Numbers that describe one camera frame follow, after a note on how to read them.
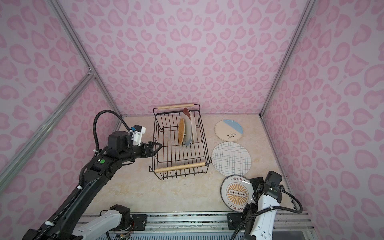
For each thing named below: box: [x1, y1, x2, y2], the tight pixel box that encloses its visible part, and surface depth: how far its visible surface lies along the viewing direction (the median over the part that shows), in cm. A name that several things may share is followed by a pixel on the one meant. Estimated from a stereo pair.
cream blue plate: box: [214, 119, 244, 142], surface depth 113 cm
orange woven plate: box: [178, 118, 185, 145], surface depth 106 cm
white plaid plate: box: [211, 141, 252, 177], surface depth 97 cm
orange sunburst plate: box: [220, 174, 255, 213], surface depth 84 cm
